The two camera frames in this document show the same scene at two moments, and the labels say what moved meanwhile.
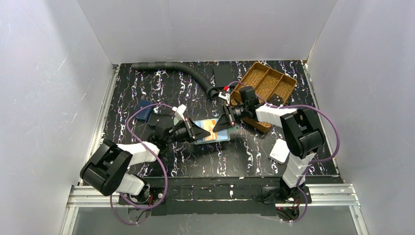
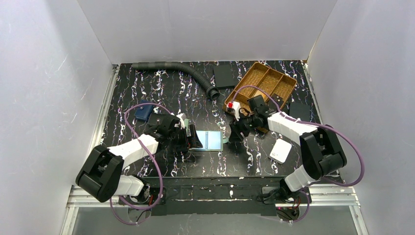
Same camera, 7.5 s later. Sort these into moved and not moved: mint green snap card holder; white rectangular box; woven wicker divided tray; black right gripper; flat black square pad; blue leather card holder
Moved: mint green snap card holder; black right gripper
Not moved: white rectangular box; woven wicker divided tray; blue leather card holder; flat black square pad
